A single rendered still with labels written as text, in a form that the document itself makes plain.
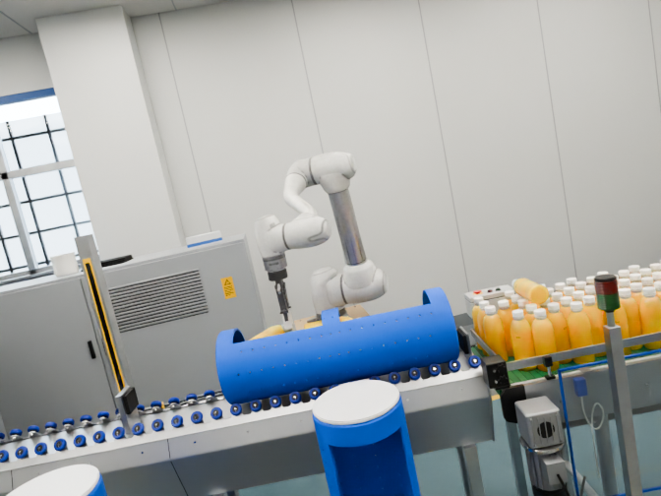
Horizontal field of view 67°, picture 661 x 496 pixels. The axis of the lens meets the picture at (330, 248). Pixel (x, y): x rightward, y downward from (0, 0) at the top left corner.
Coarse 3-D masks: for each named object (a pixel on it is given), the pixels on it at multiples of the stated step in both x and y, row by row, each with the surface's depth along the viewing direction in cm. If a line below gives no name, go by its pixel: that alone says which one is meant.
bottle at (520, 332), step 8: (512, 320) 184; (520, 320) 182; (512, 328) 182; (520, 328) 180; (528, 328) 181; (512, 336) 183; (520, 336) 181; (528, 336) 181; (512, 344) 184; (520, 344) 181; (528, 344) 181; (520, 352) 182; (528, 352) 181; (520, 368) 183; (528, 368) 182
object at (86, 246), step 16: (80, 240) 218; (80, 256) 219; (96, 256) 223; (96, 272) 221; (96, 288) 221; (96, 304) 222; (96, 320) 223; (112, 320) 226; (112, 336) 224; (112, 352) 225; (112, 368) 226; (128, 368) 231; (128, 384) 228
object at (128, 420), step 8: (120, 392) 196; (128, 392) 196; (120, 400) 192; (128, 400) 193; (136, 400) 200; (120, 408) 192; (128, 408) 193; (136, 408) 202; (120, 416) 193; (128, 416) 194; (136, 416) 200; (128, 424) 193; (128, 432) 194
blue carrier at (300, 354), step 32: (352, 320) 184; (384, 320) 182; (416, 320) 181; (448, 320) 180; (224, 352) 184; (256, 352) 182; (288, 352) 181; (320, 352) 181; (352, 352) 180; (384, 352) 180; (416, 352) 181; (448, 352) 182; (224, 384) 182; (256, 384) 182; (288, 384) 183; (320, 384) 186
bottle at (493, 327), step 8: (496, 312) 193; (488, 320) 193; (496, 320) 192; (488, 328) 193; (496, 328) 192; (488, 336) 194; (496, 336) 192; (504, 336) 193; (488, 344) 195; (496, 344) 193; (504, 344) 193; (496, 352) 193; (504, 352) 193
